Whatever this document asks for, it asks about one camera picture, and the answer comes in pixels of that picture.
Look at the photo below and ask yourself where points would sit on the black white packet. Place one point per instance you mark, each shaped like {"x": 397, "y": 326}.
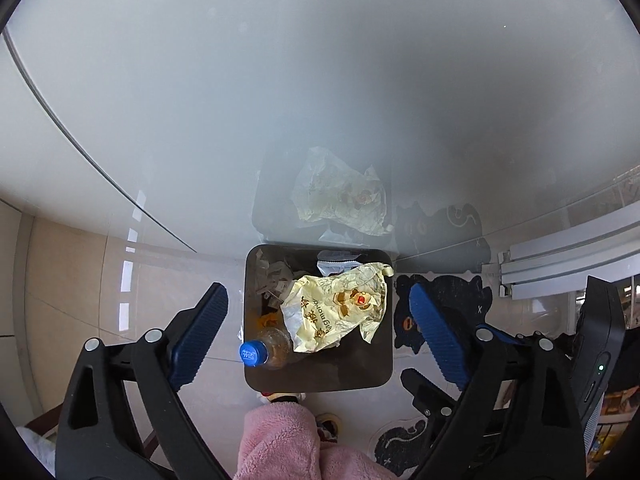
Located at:
{"x": 340, "y": 262}

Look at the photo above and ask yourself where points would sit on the yellow paper wrapper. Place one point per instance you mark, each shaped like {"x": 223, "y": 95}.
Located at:
{"x": 325, "y": 310}

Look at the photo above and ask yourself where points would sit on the clear plastic bottle blue cap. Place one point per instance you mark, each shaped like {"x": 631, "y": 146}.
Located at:
{"x": 272, "y": 347}

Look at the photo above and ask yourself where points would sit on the black cat-shaped floor mat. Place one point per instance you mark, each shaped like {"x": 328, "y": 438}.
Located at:
{"x": 395, "y": 447}
{"x": 462, "y": 297}

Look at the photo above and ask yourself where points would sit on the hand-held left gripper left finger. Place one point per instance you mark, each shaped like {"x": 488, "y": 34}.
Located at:
{"x": 200, "y": 335}

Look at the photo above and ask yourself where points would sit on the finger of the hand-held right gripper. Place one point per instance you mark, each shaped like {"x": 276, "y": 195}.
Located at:
{"x": 425, "y": 390}

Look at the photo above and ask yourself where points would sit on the dark square trash bin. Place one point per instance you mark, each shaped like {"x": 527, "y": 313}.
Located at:
{"x": 360, "y": 360}

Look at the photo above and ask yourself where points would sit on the white sliding door rail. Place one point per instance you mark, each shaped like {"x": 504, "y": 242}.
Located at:
{"x": 565, "y": 260}

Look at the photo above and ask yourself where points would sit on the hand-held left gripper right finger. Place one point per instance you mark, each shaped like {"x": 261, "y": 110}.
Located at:
{"x": 440, "y": 330}

